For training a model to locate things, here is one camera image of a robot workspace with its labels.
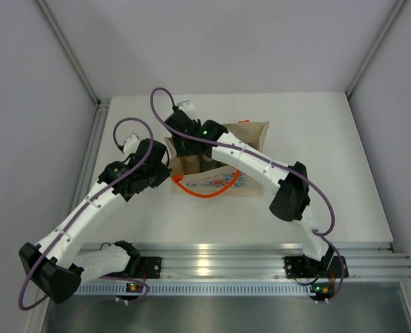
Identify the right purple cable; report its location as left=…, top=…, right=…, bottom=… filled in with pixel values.
left=150, top=87, right=337, bottom=237

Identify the purple cable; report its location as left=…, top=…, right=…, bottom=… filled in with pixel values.
left=17, top=117, right=154, bottom=309
left=150, top=87, right=337, bottom=237

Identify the right frame post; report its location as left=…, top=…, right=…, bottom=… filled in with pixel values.
left=345, top=0, right=410, bottom=101

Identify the canvas bag with orange handles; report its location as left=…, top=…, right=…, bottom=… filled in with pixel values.
left=165, top=120, right=269, bottom=199

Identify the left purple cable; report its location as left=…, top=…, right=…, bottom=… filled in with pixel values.
left=17, top=117, right=154, bottom=309

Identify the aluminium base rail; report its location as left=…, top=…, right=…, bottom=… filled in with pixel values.
left=134, top=243, right=411, bottom=282

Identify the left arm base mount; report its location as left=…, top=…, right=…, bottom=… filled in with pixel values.
left=134, top=257, right=162, bottom=280

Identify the left frame post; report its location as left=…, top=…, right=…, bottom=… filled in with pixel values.
left=32, top=0, right=100, bottom=105

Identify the slotted cable duct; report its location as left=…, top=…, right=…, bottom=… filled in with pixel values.
left=75, top=281, right=315, bottom=296

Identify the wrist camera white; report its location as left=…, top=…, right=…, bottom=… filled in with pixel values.
left=176, top=100, right=197, bottom=119
left=120, top=133, right=141, bottom=155

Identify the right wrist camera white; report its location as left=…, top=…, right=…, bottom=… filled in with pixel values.
left=176, top=100, right=197, bottom=119

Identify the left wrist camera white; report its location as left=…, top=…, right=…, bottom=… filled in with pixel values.
left=120, top=133, right=141, bottom=155

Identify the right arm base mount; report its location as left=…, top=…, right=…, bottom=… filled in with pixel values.
left=284, top=255, right=349, bottom=280

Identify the frame post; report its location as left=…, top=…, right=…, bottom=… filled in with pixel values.
left=32, top=0, right=100, bottom=105
left=345, top=0, right=410, bottom=101

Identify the beige pump bottle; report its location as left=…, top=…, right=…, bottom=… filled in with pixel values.
left=184, top=155, right=201, bottom=175

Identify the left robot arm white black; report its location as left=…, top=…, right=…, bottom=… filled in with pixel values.
left=19, top=135, right=171, bottom=304

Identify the grey-green pump bottle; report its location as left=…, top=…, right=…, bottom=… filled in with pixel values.
left=201, top=155, right=217, bottom=172

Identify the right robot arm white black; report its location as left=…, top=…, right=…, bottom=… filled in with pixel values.
left=163, top=109, right=335, bottom=278

